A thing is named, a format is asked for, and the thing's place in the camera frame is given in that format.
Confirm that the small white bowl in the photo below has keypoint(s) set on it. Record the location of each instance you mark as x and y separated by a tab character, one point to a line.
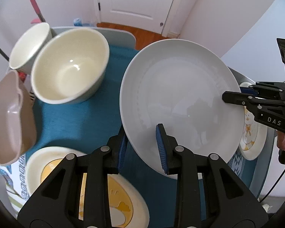
28	46

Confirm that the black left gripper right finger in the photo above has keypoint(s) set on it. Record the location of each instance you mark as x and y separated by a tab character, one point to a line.
209	193

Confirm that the beige pink oval dish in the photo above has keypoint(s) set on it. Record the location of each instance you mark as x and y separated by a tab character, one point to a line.
17	124

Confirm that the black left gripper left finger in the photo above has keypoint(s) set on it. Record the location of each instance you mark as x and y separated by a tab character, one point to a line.
75	194

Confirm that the person's right hand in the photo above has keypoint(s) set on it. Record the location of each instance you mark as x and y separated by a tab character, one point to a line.
281	140

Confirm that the white panel door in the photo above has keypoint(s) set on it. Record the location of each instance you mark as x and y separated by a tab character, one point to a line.
149	15

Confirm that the large cream bowl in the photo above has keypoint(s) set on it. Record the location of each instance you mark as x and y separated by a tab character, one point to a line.
70	67

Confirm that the large white plate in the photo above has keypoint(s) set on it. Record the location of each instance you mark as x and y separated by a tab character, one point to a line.
179	83

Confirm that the yellow cartoon plate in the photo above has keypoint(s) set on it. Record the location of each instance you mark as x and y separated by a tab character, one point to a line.
127	207

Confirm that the duck cartoon plate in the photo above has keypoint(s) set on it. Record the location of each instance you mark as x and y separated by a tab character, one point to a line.
253	137

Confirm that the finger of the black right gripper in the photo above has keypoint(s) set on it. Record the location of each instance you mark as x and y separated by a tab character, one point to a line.
236	98

